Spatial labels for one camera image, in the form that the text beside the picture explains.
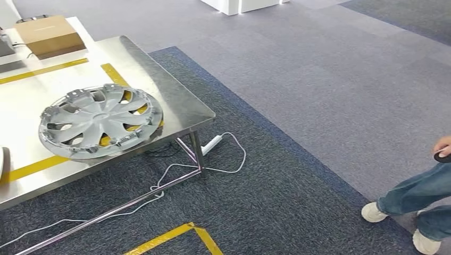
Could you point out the person's right hand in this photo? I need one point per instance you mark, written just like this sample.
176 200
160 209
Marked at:
444 146

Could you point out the black round remote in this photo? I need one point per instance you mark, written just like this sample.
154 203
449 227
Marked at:
444 160

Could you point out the silver plastic hubcap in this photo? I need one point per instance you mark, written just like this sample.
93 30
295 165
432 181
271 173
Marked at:
98 119

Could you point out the steel workbench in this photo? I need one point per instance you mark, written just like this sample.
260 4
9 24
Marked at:
169 91

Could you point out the person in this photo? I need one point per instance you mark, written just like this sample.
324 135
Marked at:
415 193

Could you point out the white power strip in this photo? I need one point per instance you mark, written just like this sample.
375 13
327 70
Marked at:
211 145

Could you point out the white platform block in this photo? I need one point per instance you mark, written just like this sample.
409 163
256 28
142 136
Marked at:
229 5

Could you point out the yellow floor tape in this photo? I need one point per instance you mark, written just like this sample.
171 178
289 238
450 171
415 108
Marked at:
165 235

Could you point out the yellow tape strip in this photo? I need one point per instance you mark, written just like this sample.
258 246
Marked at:
42 71

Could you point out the brown cardboard box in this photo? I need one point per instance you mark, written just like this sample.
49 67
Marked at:
49 35

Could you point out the grey metal device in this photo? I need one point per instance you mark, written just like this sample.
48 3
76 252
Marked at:
6 45

